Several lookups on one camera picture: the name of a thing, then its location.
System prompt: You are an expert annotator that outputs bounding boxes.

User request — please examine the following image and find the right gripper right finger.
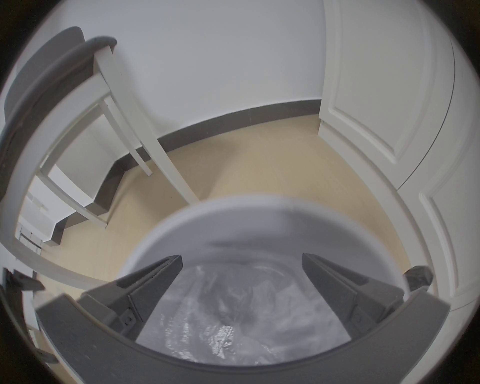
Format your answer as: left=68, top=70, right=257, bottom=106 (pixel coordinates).
left=302, top=253, right=406, bottom=339

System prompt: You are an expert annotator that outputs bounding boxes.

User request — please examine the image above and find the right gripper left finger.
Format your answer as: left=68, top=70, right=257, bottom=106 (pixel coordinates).
left=80, top=255, right=184, bottom=340

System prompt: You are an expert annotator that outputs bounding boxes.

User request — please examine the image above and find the clear plastic bag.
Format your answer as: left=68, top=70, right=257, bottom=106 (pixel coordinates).
left=137, top=262, right=352, bottom=366

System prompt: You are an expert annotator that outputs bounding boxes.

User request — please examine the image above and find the white trash bin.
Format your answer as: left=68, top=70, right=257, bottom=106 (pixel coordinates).
left=116, top=194, right=412, bottom=366

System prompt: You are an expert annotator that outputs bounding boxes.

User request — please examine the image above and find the white chair dark grey seat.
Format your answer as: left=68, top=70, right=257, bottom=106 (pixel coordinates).
left=0, top=26, right=202, bottom=290

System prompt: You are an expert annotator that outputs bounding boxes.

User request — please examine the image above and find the white wardrobe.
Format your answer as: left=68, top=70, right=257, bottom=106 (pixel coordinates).
left=318, top=0, right=480, bottom=313

